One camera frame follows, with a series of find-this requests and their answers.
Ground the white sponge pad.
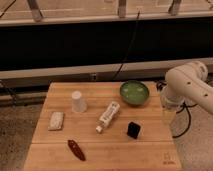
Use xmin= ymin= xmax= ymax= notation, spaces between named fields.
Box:
xmin=48 ymin=112 xmax=64 ymax=131

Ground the black hanging cable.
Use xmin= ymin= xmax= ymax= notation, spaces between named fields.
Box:
xmin=110 ymin=9 xmax=141 ymax=81

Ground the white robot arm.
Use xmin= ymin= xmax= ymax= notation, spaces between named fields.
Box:
xmin=160 ymin=61 xmax=213 ymax=125

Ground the black eraser block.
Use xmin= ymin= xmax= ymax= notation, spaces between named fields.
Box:
xmin=127 ymin=122 xmax=141 ymax=139

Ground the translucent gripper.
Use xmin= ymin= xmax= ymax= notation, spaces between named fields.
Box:
xmin=161 ymin=99 xmax=177 ymax=125

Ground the dark red oblong object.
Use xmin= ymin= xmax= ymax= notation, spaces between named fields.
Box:
xmin=68 ymin=140 xmax=86 ymax=161

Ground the green bowl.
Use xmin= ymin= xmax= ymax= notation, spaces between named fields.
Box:
xmin=120 ymin=80 xmax=150 ymax=106

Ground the white plastic bottle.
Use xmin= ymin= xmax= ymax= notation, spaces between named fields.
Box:
xmin=96 ymin=101 xmax=120 ymax=133

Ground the black cable on floor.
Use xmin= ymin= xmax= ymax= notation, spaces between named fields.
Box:
xmin=156 ymin=79 xmax=200 ymax=139

